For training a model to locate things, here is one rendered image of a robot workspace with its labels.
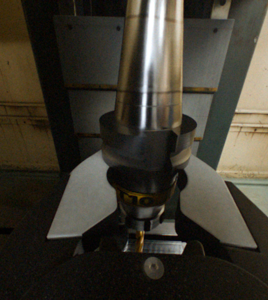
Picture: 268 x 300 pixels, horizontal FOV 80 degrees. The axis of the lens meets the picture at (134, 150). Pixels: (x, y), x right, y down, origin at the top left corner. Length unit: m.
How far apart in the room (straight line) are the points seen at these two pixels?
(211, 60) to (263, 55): 0.57
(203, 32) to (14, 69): 0.93
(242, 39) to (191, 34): 0.17
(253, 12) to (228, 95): 0.22
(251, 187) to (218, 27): 1.06
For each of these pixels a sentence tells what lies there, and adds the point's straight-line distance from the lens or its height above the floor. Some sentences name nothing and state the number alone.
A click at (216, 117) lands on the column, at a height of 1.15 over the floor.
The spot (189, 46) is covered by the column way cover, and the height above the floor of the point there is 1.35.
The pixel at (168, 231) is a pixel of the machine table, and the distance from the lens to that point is 0.50.
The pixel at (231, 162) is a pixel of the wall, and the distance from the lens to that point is 1.26.
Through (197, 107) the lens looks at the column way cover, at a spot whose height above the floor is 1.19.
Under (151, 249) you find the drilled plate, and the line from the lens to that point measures 0.36.
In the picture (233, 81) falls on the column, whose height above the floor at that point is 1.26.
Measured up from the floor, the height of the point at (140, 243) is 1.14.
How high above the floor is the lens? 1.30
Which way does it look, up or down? 28 degrees down
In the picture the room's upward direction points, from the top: 2 degrees clockwise
